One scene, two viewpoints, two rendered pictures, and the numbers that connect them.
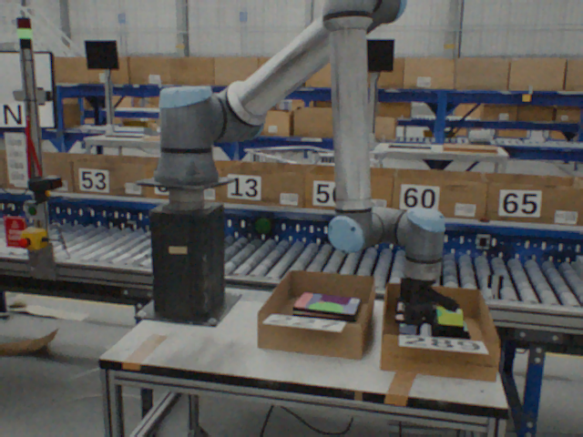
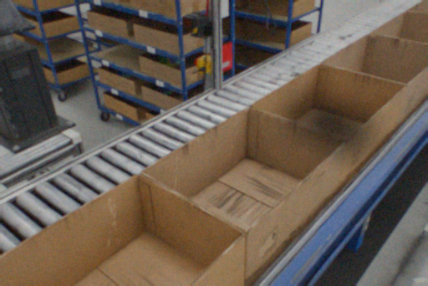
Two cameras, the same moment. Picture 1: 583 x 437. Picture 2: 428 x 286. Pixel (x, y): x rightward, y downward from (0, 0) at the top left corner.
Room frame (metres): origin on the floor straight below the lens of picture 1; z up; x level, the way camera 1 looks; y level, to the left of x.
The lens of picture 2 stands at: (3.02, -0.60, 1.56)
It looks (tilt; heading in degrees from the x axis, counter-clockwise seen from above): 36 degrees down; 117
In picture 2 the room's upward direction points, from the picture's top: 1 degrees counter-clockwise
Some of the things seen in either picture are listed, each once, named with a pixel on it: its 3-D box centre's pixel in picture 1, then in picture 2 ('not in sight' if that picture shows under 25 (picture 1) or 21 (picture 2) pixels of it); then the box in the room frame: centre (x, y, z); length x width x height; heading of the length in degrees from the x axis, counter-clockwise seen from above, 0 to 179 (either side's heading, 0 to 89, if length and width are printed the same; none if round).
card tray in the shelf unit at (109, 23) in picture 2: not in sight; (124, 17); (1.20, 1.60, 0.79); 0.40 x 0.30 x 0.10; 168
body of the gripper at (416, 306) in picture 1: (417, 299); not in sight; (1.38, -0.33, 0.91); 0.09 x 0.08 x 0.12; 106
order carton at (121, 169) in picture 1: (124, 175); (379, 79); (2.92, 0.86, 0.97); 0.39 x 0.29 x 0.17; 77
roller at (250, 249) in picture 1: (240, 259); (136, 188); (2.29, 0.21, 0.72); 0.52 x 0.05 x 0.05; 167
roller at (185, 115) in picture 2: (140, 249); (223, 133); (2.40, 0.65, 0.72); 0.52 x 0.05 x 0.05; 167
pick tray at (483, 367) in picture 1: (434, 326); not in sight; (1.47, -0.40, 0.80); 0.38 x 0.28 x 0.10; 169
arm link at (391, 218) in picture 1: (383, 225); not in sight; (1.45, -0.24, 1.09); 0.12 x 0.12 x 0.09; 50
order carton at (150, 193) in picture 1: (194, 179); (326, 121); (2.83, 0.48, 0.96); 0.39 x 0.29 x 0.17; 77
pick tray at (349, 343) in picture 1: (321, 309); not in sight; (1.58, -0.09, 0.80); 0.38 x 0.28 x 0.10; 167
